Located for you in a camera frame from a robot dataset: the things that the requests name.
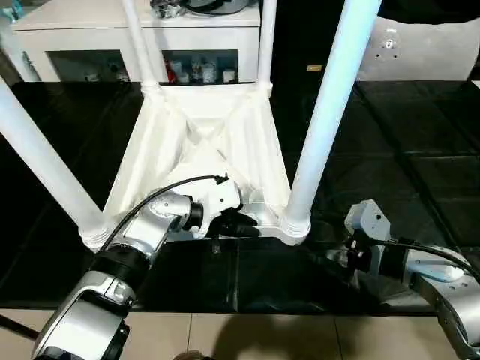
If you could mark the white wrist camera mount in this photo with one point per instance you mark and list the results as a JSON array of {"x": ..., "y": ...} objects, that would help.
[
  {"x": 221, "y": 195},
  {"x": 369, "y": 217}
]

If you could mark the white pipe with blue clip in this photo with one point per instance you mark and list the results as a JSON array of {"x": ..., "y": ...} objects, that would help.
[{"x": 17, "y": 48}]

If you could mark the white plastic table leg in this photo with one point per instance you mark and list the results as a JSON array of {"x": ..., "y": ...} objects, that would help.
[
  {"x": 326, "y": 112},
  {"x": 45, "y": 150},
  {"x": 140, "y": 45},
  {"x": 267, "y": 45}
]

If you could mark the black metal support bar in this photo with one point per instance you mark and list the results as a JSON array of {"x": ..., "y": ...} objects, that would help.
[{"x": 18, "y": 326}]

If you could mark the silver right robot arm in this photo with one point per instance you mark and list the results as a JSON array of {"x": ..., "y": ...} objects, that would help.
[{"x": 442, "y": 285}]

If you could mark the black box with gold label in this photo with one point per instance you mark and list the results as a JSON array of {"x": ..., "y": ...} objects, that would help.
[{"x": 300, "y": 37}]

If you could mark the grey cushion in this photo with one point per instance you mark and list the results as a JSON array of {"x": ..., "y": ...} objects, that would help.
[{"x": 420, "y": 48}]

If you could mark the black work mat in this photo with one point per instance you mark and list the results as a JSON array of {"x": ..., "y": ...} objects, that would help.
[{"x": 412, "y": 150}]

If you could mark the white plastic table top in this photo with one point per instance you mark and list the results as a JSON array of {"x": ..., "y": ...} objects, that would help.
[{"x": 168, "y": 150}]

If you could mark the white glass-door cabinet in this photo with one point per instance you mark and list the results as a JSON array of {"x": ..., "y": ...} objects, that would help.
[{"x": 75, "y": 37}]

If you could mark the dark robot left foot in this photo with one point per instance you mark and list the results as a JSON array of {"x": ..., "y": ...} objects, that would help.
[{"x": 189, "y": 355}]

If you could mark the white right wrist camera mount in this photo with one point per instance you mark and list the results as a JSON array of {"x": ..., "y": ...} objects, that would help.
[{"x": 369, "y": 217}]

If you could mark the white flat board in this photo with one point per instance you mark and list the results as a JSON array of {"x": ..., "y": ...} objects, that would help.
[{"x": 476, "y": 83}]

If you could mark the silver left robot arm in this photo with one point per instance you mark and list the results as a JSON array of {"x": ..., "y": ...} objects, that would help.
[{"x": 150, "y": 225}]

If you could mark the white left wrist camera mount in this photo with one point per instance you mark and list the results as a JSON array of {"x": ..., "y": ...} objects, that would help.
[{"x": 221, "y": 195}]

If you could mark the dark round device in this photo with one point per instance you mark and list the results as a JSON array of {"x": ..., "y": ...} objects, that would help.
[{"x": 221, "y": 5}]

